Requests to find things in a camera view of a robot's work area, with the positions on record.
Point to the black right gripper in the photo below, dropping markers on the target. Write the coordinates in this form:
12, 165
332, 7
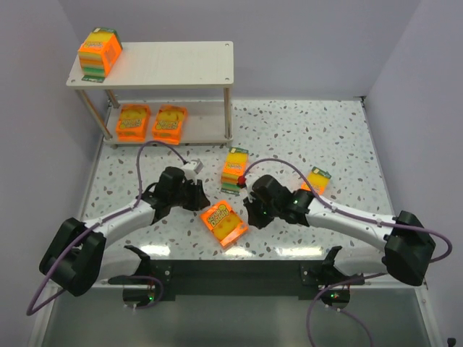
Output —
258, 208

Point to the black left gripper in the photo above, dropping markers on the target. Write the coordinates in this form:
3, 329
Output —
193, 195

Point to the orange round sponge box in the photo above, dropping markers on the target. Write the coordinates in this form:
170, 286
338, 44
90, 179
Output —
169, 123
133, 122
224, 223

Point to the multicolour sponge pack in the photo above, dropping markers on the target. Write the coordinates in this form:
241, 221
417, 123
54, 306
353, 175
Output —
318, 179
98, 53
234, 167

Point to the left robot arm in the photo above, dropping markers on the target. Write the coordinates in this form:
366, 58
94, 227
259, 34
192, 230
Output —
73, 259

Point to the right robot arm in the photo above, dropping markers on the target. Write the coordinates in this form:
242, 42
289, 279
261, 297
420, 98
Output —
395, 245

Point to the white two-tier shelf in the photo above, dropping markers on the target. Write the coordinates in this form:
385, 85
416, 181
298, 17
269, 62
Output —
196, 75

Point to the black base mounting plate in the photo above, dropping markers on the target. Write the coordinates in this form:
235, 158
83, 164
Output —
300, 278

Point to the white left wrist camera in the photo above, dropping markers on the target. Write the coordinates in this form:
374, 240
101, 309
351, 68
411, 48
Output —
191, 169

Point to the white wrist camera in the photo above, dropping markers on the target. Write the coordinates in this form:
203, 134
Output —
191, 169
246, 182

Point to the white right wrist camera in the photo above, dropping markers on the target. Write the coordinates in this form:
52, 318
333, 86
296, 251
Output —
246, 182

